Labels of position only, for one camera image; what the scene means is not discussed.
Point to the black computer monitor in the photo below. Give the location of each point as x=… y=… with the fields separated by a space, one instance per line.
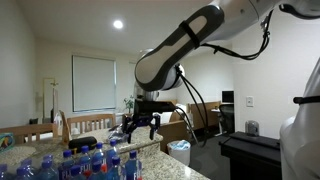
x=228 y=96

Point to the blue capped Fiji water bottle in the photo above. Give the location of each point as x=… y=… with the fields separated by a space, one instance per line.
x=66 y=165
x=75 y=175
x=116 y=171
x=47 y=157
x=99 y=154
x=85 y=160
x=3 y=171
x=20 y=175
x=27 y=166
x=133 y=168
x=46 y=173
x=111 y=151
x=96 y=174

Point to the round recessed ceiling light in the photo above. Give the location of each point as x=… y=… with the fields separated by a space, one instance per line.
x=118 y=24

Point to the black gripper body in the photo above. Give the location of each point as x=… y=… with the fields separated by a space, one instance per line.
x=142 y=119

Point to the small black box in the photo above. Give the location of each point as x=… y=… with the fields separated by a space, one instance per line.
x=33 y=121

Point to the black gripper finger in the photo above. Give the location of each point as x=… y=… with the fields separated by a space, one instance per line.
x=125 y=125
x=156 y=121

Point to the white wall light switch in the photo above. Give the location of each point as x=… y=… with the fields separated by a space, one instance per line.
x=250 y=101

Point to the green potted plant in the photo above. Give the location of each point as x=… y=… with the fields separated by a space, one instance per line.
x=129 y=104

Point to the grey cylindrical speaker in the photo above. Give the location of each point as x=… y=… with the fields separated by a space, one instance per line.
x=252 y=128

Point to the black equipment cabinet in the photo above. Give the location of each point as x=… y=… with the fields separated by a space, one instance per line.
x=250 y=156

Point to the wooden slatted chair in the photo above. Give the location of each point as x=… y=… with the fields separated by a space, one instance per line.
x=65 y=128
x=30 y=128
x=90 y=119

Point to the colourful tissue box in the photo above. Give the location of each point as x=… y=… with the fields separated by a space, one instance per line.
x=6 y=142

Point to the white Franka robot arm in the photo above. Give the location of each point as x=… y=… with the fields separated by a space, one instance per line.
x=173 y=56

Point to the white trash bin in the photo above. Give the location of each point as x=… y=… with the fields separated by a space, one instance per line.
x=178 y=155

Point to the clear plastic wrap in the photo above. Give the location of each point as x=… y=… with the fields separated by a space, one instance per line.
x=116 y=136

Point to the black glasses case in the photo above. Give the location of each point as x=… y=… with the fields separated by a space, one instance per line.
x=82 y=142

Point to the black office chair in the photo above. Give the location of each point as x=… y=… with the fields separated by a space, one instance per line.
x=227 y=118

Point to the wooden desk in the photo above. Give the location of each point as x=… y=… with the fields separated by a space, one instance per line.
x=213 y=115

